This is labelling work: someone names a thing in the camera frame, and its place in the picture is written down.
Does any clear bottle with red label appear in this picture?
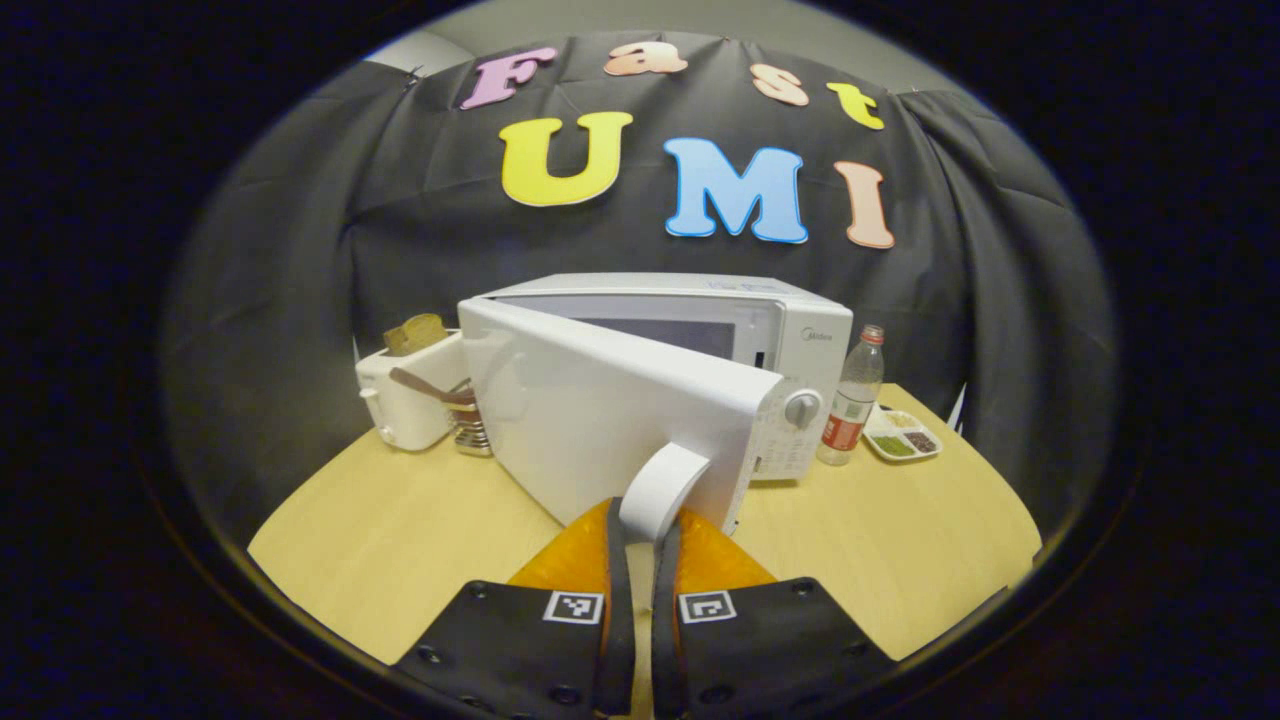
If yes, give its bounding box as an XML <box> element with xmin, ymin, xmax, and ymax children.
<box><xmin>816</xmin><ymin>324</ymin><xmax>886</xmax><ymax>467</ymax></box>

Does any white toaster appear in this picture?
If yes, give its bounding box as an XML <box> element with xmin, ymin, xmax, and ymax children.
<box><xmin>355</xmin><ymin>330</ymin><xmax>473</xmax><ymax>452</ymax></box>

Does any white microwave oven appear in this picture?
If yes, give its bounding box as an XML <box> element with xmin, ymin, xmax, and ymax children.
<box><xmin>457</xmin><ymin>272</ymin><xmax>854</xmax><ymax>546</ymax></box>

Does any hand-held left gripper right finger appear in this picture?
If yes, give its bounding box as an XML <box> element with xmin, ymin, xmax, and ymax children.
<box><xmin>650</xmin><ymin>507</ymin><xmax>896</xmax><ymax>720</ymax></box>

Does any brown toast slice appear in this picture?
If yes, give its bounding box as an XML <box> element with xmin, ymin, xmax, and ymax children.
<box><xmin>383</xmin><ymin>313</ymin><xmax>448</xmax><ymax>358</ymax></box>

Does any white divided dish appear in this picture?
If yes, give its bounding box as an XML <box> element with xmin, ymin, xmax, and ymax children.
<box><xmin>862</xmin><ymin>403</ymin><xmax>943</xmax><ymax>463</ymax></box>

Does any black backdrop cloth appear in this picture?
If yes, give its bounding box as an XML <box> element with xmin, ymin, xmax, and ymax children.
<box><xmin>165</xmin><ymin>30</ymin><xmax>1116</xmax><ymax>541</ymax></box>

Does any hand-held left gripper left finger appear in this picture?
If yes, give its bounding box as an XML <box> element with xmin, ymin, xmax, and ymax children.
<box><xmin>390</xmin><ymin>497</ymin><xmax>636</xmax><ymax>720</ymax></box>

